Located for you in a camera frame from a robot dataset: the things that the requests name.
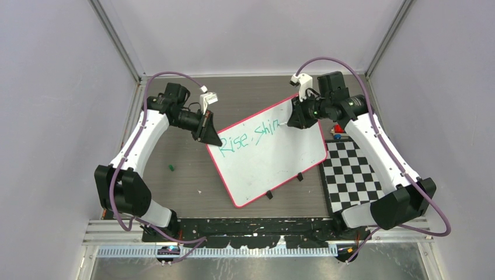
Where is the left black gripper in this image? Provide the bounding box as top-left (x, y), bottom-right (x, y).
top-left (172, 108), bottom-right (223, 146)

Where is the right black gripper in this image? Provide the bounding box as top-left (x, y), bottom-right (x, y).
top-left (288, 90), bottom-right (331, 129)

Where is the pink-framed whiteboard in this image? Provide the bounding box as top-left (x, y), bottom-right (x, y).
top-left (207, 97), bottom-right (327, 208)

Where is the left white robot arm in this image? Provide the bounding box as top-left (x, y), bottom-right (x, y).
top-left (94, 83), bottom-right (221, 242)

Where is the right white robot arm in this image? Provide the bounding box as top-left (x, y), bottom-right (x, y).
top-left (288, 71), bottom-right (437, 240)

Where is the red blue toy car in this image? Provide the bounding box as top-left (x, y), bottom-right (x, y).
top-left (330, 124), bottom-right (348, 139)

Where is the black white checkerboard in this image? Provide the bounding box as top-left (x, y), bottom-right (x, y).
top-left (318, 139), bottom-right (385, 216)

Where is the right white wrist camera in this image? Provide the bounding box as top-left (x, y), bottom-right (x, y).
top-left (290, 73), bottom-right (313, 102)

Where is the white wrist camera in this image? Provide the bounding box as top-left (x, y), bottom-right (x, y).
top-left (290, 73), bottom-right (313, 102)
top-left (199, 85), bottom-right (218, 115)

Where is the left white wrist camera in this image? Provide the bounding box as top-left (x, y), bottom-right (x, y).
top-left (199, 85), bottom-right (218, 115)

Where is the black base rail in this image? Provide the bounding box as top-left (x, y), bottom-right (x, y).
top-left (141, 218), bottom-right (370, 249)

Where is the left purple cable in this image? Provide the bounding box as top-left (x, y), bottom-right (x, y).
top-left (109, 71), bottom-right (210, 264)

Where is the purple cable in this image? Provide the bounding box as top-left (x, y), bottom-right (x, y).
top-left (109, 71), bottom-right (210, 264)
top-left (294, 57), bottom-right (452, 264)

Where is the slotted cable duct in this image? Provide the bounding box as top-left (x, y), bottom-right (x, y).
top-left (96, 244), bottom-right (338, 258)

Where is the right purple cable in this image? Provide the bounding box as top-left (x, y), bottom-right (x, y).
top-left (294, 57), bottom-right (452, 264)

